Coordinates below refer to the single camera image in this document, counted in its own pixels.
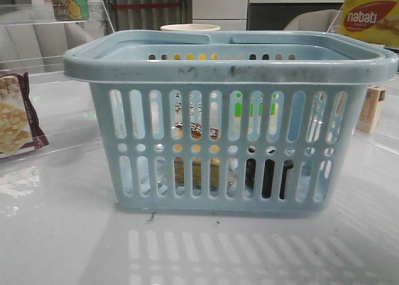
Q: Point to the bread bun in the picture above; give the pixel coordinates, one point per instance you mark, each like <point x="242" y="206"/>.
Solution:
<point x="197" y="164"/>

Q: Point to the tissue pack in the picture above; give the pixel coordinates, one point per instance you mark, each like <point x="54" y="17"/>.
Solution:
<point x="263" y="120"/>

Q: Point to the light blue plastic basket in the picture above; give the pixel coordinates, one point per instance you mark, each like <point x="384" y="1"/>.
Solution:
<point x="142" y="82"/>

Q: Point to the white refrigerator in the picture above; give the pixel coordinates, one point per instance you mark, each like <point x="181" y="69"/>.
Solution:
<point x="227" y="14"/>

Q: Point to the dark kitchen counter cabinet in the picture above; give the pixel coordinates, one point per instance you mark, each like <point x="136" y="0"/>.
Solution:
<point x="276" y="14"/>

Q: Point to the clear acrylic display shelf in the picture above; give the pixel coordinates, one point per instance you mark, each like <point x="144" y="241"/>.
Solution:
<point x="33" y="41"/>

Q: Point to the grey armchair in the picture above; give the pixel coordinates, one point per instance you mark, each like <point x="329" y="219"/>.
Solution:
<point x="314" y="21"/>

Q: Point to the small beige carton box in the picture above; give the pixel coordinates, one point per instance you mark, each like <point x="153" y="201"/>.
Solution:
<point x="370" y="113"/>

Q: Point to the maroon cracker snack packet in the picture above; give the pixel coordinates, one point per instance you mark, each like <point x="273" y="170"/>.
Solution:
<point x="20" y="129"/>

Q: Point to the green cartoon label bottle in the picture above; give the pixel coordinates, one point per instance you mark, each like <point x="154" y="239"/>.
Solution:
<point x="70" y="10"/>

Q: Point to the right clear acrylic shelf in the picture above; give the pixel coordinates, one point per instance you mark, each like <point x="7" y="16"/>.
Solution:
<point x="382" y="72"/>

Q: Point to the yellow nabati wafer box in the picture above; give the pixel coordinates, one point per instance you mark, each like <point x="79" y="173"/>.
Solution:
<point x="373" y="21"/>

